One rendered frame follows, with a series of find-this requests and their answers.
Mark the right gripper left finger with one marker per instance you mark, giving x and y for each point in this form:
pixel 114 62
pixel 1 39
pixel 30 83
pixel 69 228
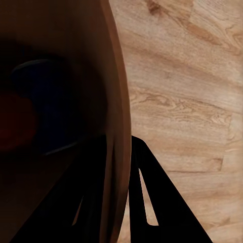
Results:
pixel 52 220

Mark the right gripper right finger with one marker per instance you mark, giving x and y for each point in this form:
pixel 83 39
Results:
pixel 177 223

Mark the can of soda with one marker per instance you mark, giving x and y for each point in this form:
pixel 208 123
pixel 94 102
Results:
pixel 44 83
pixel 19 121

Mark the trash can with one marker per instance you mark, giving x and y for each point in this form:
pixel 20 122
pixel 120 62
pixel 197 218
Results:
pixel 82 36

